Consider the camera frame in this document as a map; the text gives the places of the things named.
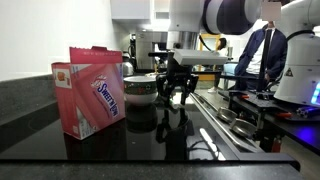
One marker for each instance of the silver coffee machine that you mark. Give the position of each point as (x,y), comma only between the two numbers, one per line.
(147,42)

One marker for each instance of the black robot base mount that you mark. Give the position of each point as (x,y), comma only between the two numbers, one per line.
(276,119)

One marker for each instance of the stainless steel kettle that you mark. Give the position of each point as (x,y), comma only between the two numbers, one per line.
(127,66)

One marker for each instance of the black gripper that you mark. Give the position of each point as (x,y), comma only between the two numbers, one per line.
(175,75)

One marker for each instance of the silver stove knob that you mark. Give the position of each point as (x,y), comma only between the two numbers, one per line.
(226,115)
(243,128)

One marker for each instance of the person in blue jacket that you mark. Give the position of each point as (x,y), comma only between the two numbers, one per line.
(263,56)

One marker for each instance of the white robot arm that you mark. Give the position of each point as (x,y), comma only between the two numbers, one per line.
(296,20)

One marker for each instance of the pink Sweet'N Low box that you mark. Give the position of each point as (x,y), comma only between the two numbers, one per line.
(89,90)

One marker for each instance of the silver stove knob inner right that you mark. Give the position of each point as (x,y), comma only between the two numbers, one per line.
(243,128)

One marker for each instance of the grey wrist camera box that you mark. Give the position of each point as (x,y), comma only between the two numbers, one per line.
(196,57)

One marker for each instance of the silver stove knob outer right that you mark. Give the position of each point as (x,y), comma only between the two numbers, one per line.
(226,115)

